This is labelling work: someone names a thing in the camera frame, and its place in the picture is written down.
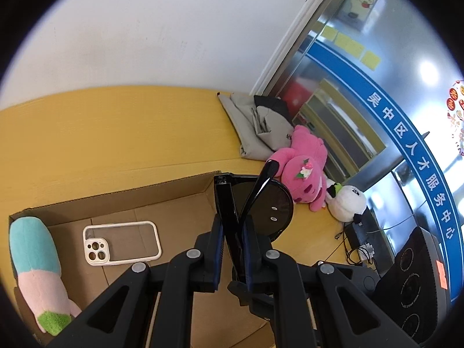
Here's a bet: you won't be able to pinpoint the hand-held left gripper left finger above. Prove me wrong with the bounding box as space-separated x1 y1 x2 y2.
47 214 227 348

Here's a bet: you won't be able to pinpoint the black sunglasses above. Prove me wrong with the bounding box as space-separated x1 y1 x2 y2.
213 160 295 307

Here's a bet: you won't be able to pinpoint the tangled black white cables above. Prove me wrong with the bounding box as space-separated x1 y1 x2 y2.
335 221 378 266

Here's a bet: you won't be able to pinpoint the white door frame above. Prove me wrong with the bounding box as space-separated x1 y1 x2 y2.
250 0 345 95

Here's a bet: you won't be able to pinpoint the panda plush toy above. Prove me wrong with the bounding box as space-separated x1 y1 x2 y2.
325 183 367 222

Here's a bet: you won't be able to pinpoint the colourful window decal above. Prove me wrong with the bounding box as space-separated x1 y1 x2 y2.
447 78 464 155

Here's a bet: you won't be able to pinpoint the blue banner strip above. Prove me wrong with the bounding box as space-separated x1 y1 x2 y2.
306 40 461 301

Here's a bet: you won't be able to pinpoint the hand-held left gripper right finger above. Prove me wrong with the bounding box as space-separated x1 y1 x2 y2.
242 221 421 348

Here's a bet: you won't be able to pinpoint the brown cardboard box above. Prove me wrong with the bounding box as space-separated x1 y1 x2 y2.
9 170 287 348

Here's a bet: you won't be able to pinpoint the teal pink green plush toy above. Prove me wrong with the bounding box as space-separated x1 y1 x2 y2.
9 217 82 336

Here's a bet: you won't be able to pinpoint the white phone case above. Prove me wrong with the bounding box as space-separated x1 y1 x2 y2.
83 220 162 268

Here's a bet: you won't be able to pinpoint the black induction cooker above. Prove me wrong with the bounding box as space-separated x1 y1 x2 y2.
370 226 452 347

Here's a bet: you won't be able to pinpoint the black box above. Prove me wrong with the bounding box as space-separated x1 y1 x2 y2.
344 206 396 272

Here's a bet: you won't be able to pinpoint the grey folded garment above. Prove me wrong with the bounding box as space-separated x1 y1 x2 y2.
217 92 294 161

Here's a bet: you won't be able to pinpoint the cartoon wall poster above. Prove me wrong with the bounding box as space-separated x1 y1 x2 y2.
339 0 385 31

